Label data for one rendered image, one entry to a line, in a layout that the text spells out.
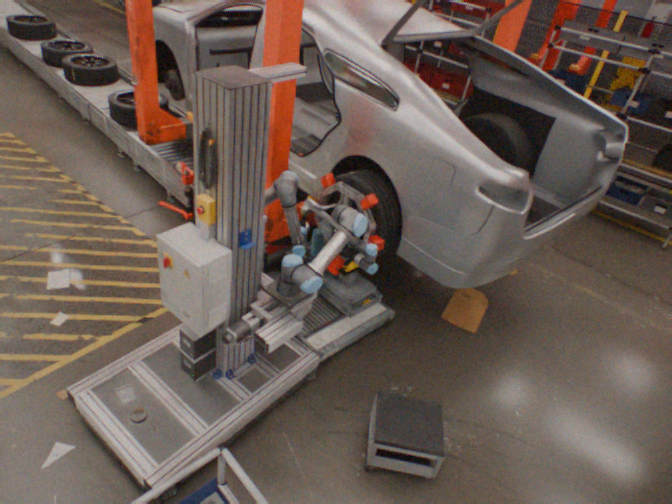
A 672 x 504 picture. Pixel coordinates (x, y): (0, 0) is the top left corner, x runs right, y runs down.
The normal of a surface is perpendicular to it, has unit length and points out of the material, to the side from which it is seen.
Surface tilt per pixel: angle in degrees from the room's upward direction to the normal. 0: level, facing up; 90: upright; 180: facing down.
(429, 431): 0
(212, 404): 0
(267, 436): 0
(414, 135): 80
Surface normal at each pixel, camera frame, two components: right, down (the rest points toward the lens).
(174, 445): 0.14, -0.81
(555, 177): -0.73, 0.31
